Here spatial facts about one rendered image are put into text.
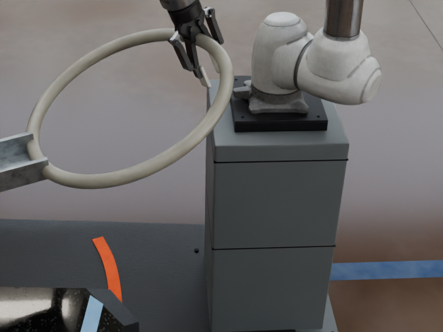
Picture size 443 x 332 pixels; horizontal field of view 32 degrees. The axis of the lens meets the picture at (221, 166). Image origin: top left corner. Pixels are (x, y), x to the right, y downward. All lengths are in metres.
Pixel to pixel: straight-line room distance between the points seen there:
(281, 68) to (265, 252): 0.62
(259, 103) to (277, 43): 0.21
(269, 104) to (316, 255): 0.54
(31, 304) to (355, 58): 1.06
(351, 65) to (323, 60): 0.08
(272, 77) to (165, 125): 1.61
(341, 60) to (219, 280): 0.87
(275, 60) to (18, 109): 2.05
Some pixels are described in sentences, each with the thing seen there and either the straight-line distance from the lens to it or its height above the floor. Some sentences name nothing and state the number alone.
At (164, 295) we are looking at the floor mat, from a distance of 2.87.
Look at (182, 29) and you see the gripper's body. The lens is 1.76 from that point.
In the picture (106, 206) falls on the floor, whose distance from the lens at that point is 3.30.
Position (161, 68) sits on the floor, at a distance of 4.32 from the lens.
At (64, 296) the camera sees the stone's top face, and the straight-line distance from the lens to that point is 1.75.
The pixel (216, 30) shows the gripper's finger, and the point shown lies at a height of 1.26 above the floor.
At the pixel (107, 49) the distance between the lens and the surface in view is 1.89.
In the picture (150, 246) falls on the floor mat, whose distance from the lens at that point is 3.07.
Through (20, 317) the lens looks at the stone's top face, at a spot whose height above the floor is 0.82.
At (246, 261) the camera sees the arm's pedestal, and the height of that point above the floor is 0.34.
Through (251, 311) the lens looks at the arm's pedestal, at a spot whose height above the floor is 0.11.
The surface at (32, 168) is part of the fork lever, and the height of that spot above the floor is 1.10.
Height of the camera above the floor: 2.04
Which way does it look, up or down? 35 degrees down
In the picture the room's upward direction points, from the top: 2 degrees clockwise
